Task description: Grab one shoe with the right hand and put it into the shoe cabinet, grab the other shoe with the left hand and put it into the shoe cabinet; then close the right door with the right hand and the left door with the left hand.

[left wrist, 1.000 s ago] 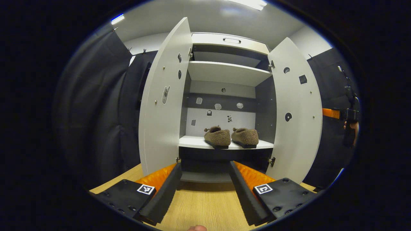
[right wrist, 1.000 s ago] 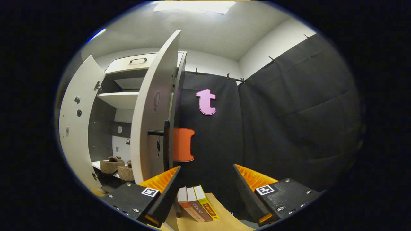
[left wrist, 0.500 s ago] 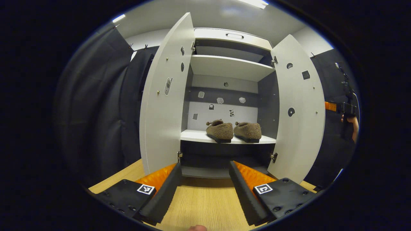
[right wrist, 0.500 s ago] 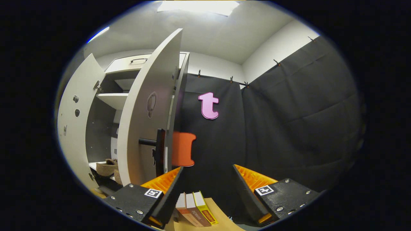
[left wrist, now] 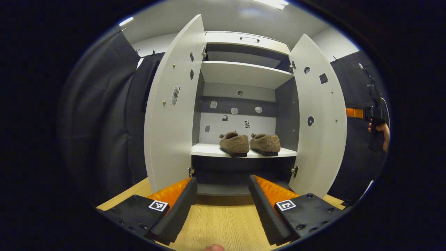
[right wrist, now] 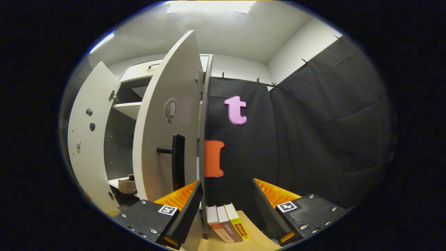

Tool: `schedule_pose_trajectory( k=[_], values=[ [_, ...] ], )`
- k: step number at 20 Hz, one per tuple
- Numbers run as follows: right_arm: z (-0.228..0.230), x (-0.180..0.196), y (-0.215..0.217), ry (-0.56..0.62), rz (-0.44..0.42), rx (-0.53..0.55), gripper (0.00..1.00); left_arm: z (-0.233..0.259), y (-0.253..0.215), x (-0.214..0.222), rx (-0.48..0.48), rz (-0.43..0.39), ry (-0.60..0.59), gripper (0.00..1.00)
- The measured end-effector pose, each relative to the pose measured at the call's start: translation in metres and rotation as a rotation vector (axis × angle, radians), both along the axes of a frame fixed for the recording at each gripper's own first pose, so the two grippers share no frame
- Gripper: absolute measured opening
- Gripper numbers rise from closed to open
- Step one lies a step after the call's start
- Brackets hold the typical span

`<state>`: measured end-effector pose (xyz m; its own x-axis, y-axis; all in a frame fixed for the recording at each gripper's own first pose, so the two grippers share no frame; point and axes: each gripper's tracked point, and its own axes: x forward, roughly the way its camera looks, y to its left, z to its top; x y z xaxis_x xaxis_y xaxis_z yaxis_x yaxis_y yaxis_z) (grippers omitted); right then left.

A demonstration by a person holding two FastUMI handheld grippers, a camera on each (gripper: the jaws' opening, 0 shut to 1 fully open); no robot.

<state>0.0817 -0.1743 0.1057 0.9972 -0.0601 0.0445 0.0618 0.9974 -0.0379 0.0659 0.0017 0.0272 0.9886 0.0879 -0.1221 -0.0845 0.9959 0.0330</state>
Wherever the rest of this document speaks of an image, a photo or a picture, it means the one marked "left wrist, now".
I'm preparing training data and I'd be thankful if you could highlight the black backdrop cloth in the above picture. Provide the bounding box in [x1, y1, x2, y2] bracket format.
[328, 51, 391, 206]
[57, 30, 166, 206]

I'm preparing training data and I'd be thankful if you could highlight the brown fuzzy shoe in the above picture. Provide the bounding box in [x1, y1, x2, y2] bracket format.
[219, 131, 250, 158]
[249, 133, 281, 157]

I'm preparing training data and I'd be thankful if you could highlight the white cabinet shelf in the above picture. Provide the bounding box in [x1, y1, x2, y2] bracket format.
[191, 143, 298, 158]
[200, 61, 295, 90]

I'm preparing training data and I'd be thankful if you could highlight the dark tripod stand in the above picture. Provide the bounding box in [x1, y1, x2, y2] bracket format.
[358, 63, 378, 88]

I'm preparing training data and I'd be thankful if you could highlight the white shoe cabinet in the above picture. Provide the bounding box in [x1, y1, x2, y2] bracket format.
[144, 14, 348, 199]

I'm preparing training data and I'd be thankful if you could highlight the white cabinet top panel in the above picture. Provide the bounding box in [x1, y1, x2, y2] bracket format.
[205, 31, 291, 55]

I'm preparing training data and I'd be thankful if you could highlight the white cabinet door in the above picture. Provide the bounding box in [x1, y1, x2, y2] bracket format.
[144, 14, 207, 193]
[289, 34, 348, 198]

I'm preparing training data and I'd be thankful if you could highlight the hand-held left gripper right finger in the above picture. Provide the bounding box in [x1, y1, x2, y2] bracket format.
[248, 175, 345, 246]

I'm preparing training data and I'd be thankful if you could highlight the long ceiling light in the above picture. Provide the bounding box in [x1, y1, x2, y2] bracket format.
[251, 0, 290, 10]

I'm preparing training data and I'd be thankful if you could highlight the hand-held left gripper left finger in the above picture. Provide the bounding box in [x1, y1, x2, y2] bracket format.
[98, 177, 198, 245]

